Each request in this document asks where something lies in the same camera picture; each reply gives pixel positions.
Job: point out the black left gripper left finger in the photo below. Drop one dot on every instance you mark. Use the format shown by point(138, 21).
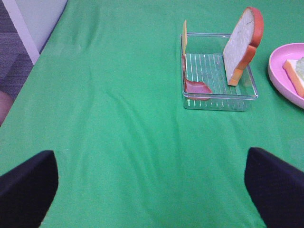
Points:
point(27, 191)

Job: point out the pink round plate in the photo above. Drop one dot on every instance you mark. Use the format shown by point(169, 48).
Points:
point(278, 75)

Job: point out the clear left plastic tray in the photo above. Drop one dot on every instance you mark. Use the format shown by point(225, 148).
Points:
point(205, 63)

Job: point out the green lettuce leaf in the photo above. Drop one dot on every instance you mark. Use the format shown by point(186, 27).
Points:
point(299, 68)

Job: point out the yellow cheese slice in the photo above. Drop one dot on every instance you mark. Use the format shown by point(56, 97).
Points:
point(184, 38)

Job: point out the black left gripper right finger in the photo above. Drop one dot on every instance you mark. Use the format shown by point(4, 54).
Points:
point(276, 188)

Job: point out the tray bacon strip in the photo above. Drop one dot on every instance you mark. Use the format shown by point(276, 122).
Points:
point(195, 89)

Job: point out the green tablecloth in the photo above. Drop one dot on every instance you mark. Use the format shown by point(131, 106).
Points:
point(105, 96)

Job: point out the tray bread slice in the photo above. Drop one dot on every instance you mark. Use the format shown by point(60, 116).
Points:
point(298, 83)
point(242, 44)

